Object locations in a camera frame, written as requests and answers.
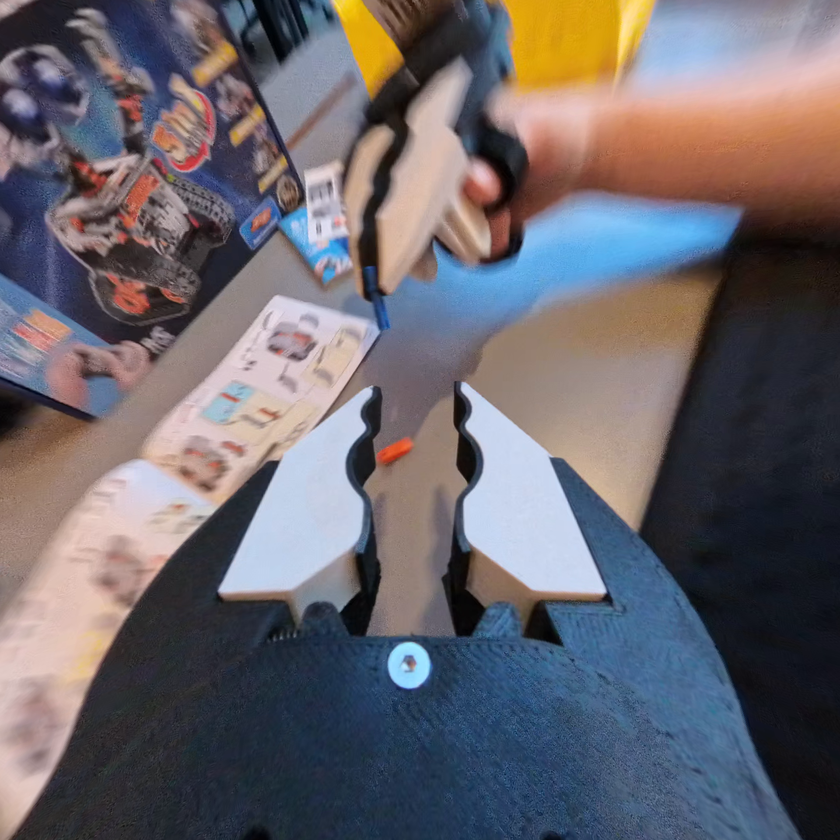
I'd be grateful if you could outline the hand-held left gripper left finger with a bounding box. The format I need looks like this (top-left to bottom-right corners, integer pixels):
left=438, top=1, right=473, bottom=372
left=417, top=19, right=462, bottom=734
left=218, top=386, right=383, bottom=634

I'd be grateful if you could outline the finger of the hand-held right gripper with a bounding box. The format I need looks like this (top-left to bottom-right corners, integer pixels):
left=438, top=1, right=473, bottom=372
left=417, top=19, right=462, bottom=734
left=376, top=60, right=493, bottom=298
left=343, top=121, right=396, bottom=301

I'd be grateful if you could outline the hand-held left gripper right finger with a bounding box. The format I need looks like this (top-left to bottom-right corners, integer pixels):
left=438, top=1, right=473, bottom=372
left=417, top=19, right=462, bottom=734
left=446, top=381, right=608, bottom=635

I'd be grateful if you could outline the blue connector pin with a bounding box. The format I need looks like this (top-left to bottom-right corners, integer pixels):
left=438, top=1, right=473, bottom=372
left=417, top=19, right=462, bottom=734
left=364, top=266, right=393, bottom=331

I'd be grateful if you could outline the person's right forearm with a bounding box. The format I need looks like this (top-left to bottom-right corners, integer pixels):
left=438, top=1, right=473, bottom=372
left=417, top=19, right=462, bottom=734
left=591, top=56, right=840, bottom=221

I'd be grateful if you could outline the person's right hand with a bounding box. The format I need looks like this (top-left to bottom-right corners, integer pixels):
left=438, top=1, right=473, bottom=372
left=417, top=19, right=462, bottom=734
left=462, top=87, right=602, bottom=258

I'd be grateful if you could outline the blue sticker sheet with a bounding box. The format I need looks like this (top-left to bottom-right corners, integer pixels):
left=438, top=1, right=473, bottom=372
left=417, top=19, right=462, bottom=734
left=279, top=161, right=356, bottom=287

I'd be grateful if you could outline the yellow storage bin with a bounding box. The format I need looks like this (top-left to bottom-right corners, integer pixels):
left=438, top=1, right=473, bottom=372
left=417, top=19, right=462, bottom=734
left=331, top=0, right=657, bottom=99

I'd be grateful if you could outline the open instruction booklet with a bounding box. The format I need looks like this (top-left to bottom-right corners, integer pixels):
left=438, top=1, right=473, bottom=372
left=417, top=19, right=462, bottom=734
left=0, top=295, right=382, bottom=821

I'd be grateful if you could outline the black perforated panel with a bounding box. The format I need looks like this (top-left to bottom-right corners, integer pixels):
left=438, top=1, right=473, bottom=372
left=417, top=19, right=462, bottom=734
left=640, top=223, right=840, bottom=840

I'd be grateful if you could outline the blue robot kit box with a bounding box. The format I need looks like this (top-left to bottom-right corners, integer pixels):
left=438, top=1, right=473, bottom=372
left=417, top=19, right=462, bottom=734
left=0, top=0, right=306, bottom=421

